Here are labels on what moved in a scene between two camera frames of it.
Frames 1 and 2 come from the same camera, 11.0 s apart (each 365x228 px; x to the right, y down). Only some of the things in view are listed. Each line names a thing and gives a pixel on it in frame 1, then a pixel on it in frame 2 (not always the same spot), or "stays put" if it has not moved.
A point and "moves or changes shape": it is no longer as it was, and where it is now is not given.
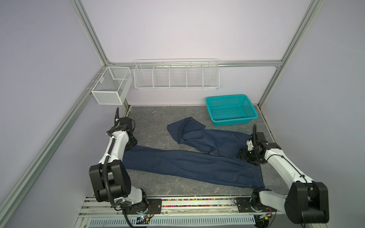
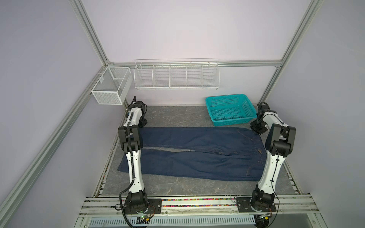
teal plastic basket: (230, 109) stays put
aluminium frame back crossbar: (118, 63) stays put
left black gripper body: (131, 143) -> (143, 121)
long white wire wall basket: (188, 74) stays put
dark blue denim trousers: (207, 157) moves or changes shape
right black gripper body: (249, 156) -> (258, 127)
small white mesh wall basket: (112, 87) stays put
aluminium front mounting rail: (182, 206) stays put
